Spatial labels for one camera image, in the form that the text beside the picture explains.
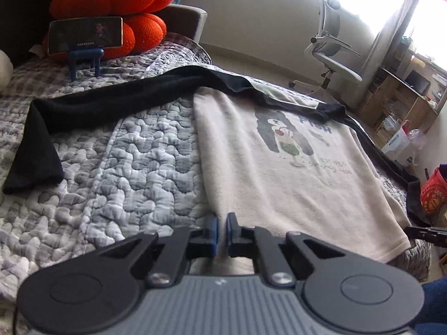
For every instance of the white plush toy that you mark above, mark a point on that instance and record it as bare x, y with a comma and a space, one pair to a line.
5, 71

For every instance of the beige and black raglan shirt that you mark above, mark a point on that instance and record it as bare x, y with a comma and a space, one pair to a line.
279, 185

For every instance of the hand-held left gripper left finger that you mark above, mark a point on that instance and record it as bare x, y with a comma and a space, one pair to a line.
211, 234

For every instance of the person's blue trouser leg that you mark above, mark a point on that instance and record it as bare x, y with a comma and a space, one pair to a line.
433, 307

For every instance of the blue phone stand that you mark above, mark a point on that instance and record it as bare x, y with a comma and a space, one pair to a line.
85, 56

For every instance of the grey sofa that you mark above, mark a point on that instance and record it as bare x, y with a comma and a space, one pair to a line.
185, 21

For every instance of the white paper bag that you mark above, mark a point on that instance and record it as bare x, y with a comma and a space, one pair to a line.
398, 144

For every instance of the wooden shelf desk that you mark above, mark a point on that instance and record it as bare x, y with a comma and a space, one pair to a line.
401, 101

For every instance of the white cushion tag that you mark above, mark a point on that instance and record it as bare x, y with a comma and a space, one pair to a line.
36, 49

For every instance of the red bag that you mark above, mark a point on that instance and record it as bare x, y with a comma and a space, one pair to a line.
434, 192

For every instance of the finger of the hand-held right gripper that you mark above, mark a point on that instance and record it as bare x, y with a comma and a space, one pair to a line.
427, 235

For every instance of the smartphone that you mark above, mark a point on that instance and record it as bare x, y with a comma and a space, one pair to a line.
85, 35

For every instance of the black monitor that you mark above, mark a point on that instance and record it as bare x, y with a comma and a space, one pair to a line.
418, 82

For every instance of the white office chair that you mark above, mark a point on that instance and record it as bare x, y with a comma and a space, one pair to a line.
331, 52

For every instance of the plain beige curtain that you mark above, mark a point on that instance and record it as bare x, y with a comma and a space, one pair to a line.
391, 35

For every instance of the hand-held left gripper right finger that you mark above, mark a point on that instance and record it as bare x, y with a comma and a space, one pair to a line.
231, 231

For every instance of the grey checked quilted blanket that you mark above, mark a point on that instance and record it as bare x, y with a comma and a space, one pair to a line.
122, 164

